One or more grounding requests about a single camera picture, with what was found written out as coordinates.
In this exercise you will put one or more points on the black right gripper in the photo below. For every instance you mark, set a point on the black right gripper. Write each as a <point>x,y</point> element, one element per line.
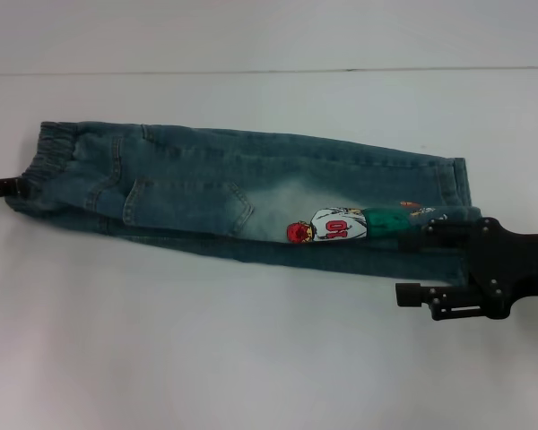
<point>515,264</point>

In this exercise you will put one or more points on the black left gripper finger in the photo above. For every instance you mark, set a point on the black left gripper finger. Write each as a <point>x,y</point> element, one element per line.
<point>6,189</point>

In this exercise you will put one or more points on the blue denim shorts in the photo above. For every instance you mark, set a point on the blue denim shorts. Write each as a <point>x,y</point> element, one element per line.
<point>184,179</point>

